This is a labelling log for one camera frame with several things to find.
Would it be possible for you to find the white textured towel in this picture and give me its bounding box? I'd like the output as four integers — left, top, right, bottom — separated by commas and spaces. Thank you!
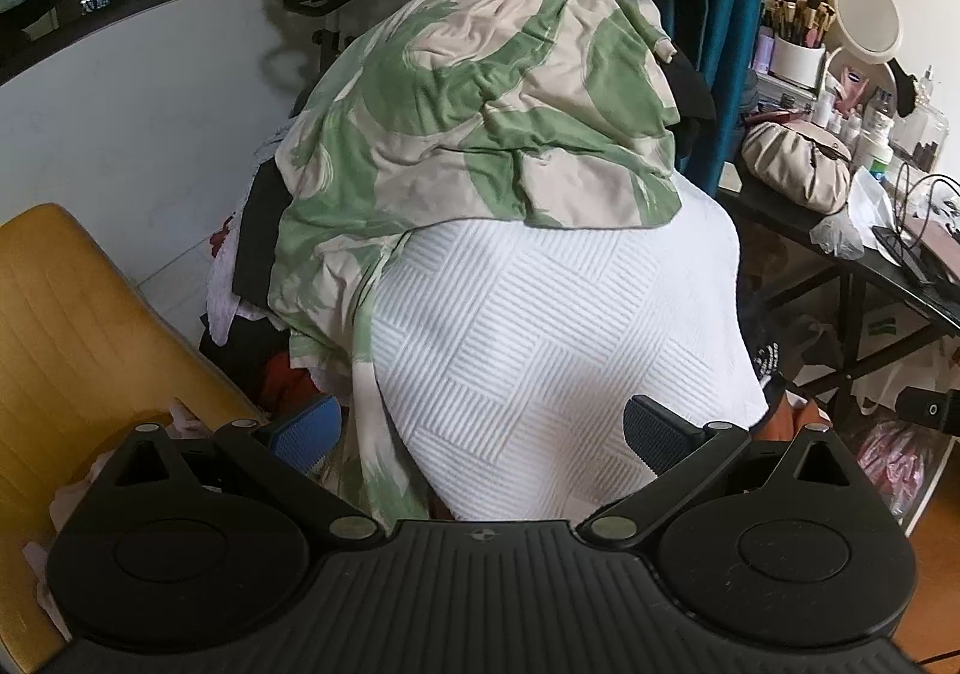
373, 182, 766, 521

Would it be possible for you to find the mustard yellow chair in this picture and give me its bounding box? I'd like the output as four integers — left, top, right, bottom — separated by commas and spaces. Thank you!
2, 203, 257, 672

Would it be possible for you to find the black side table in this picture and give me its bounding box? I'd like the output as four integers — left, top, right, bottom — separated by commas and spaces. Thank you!
716, 161, 958, 424

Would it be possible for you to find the beige ruched pouch bag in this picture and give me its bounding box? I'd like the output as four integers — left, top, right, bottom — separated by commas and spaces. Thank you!
740, 120, 853, 216

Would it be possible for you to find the green beige patterned cloth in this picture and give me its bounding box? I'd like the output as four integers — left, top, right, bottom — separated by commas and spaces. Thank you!
267, 0, 682, 525

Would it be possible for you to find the white brush holder cup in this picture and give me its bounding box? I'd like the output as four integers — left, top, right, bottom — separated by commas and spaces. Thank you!
770, 36, 825, 89

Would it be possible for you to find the white round vanity mirror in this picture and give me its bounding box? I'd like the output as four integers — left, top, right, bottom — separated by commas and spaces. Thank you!
825, 0, 903, 65

